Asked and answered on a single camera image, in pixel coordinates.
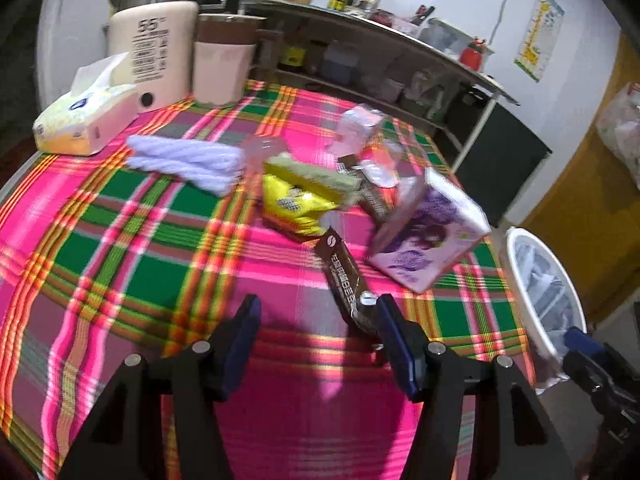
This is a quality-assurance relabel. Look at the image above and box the white foam wrap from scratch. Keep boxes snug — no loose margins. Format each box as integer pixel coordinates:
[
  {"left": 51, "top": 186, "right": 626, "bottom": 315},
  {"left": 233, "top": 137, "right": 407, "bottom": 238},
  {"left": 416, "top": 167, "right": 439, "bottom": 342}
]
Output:
[{"left": 125, "top": 134, "right": 248, "bottom": 197}]

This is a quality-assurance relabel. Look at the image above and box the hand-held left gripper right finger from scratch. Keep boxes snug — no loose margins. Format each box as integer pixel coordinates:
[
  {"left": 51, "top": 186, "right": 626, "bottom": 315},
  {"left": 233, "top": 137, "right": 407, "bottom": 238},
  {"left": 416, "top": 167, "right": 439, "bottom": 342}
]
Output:
[{"left": 374, "top": 294, "right": 576, "bottom": 480}]

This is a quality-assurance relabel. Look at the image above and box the cream water warmer appliance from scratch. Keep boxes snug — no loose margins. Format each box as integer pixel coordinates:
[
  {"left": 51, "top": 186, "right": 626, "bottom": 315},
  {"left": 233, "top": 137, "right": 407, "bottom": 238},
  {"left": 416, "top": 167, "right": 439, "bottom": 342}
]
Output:
[{"left": 109, "top": 1, "right": 199, "bottom": 113}]

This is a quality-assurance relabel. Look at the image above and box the white trash bin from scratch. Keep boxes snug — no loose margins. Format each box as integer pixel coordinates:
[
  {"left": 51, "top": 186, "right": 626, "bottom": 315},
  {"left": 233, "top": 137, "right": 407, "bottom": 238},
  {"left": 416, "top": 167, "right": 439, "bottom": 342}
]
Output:
[{"left": 502, "top": 226, "right": 587, "bottom": 391}]

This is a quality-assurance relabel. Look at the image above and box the pink green plaid tablecloth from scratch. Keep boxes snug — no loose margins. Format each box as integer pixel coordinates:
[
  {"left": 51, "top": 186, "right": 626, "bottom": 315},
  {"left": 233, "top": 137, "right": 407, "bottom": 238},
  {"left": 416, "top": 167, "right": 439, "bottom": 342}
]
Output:
[{"left": 0, "top": 80, "right": 536, "bottom": 480}]

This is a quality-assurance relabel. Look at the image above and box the pale green packet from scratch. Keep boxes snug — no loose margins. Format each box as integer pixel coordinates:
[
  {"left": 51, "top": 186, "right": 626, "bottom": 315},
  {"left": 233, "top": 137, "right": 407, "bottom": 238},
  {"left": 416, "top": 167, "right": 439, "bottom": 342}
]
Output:
[{"left": 265, "top": 152, "right": 363, "bottom": 208}]

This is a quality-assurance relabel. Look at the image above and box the red canister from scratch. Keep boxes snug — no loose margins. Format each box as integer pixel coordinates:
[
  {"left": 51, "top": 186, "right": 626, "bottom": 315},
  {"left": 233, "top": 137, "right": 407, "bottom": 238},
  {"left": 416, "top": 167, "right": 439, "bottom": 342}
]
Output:
[{"left": 460, "top": 37, "right": 488, "bottom": 72}]

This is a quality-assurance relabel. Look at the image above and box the clear plastic container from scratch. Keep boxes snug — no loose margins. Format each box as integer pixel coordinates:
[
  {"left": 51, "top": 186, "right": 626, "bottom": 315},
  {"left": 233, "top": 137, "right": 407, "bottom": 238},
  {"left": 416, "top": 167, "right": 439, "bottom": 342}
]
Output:
[{"left": 427, "top": 17, "right": 468, "bottom": 56}]

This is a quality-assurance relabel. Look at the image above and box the floral tissue pack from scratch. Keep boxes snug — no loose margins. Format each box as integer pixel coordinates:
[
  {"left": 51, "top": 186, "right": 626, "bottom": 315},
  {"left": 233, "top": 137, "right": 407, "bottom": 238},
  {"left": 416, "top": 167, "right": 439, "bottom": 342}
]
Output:
[{"left": 32, "top": 52, "right": 141, "bottom": 157}]

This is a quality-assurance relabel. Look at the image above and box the yellow snack packet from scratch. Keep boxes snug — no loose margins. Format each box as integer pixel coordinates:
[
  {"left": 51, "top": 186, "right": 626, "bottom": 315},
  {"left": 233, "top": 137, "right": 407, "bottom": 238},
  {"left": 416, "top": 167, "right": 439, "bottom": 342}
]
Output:
[{"left": 262, "top": 172, "right": 343, "bottom": 238}]

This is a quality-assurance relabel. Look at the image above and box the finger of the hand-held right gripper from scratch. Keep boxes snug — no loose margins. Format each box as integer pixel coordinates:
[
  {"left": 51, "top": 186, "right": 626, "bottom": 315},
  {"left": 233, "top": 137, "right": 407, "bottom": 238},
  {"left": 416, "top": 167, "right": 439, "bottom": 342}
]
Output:
[{"left": 564, "top": 326, "right": 608, "bottom": 392}]

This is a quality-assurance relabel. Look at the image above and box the pink cup with brown lid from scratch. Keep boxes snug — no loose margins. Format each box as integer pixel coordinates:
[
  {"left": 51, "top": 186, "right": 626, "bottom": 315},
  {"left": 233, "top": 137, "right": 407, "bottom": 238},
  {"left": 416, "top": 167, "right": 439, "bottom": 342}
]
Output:
[{"left": 192, "top": 13, "right": 268, "bottom": 107}]

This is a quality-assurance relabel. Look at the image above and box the pink white small carton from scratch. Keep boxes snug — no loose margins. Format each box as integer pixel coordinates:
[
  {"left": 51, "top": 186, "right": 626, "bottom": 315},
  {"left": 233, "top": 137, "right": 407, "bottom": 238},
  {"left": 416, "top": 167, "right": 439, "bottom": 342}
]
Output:
[{"left": 327, "top": 105, "right": 386, "bottom": 158}]

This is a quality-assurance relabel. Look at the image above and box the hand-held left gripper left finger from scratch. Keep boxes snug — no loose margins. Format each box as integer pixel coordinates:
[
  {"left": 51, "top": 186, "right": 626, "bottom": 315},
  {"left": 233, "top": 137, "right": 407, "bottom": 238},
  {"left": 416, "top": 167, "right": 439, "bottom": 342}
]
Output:
[{"left": 59, "top": 294, "right": 262, "bottom": 480}]

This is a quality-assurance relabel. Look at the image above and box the dark brown sachet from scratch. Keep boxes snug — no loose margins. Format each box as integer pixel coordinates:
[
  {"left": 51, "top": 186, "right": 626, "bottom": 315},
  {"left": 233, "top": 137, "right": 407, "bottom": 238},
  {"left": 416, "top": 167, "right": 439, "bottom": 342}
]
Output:
[{"left": 337, "top": 157, "right": 397, "bottom": 223}]

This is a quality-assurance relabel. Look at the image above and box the brown coffee sachet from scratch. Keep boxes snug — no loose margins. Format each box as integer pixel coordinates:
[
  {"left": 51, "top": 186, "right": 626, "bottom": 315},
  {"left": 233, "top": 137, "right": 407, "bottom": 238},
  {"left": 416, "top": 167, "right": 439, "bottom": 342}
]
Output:
[{"left": 315, "top": 227, "right": 388, "bottom": 336}]

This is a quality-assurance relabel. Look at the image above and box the white plastic bag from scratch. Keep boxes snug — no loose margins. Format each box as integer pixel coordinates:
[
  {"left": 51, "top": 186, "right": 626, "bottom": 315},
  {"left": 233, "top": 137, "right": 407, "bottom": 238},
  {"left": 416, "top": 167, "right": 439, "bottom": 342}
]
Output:
[{"left": 596, "top": 82, "right": 640, "bottom": 188}]

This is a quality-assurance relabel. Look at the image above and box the wall poster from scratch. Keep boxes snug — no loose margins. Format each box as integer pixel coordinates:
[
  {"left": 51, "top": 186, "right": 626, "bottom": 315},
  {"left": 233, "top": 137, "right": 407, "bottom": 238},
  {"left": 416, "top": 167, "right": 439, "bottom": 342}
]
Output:
[{"left": 514, "top": 0, "right": 566, "bottom": 83}]

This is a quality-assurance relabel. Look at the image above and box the purple printed tissue box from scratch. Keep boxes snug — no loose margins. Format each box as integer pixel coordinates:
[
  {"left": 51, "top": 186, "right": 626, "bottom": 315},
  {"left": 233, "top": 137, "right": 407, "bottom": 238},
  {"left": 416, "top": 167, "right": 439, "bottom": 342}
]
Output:
[{"left": 365, "top": 166, "right": 492, "bottom": 293}]

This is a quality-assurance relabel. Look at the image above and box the clear plastic wrapper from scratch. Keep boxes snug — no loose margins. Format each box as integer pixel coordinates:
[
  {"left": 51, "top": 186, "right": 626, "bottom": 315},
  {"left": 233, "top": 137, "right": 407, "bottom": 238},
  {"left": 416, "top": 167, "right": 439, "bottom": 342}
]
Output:
[
  {"left": 360, "top": 154, "right": 417, "bottom": 189},
  {"left": 240, "top": 135, "right": 287, "bottom": 172}
]

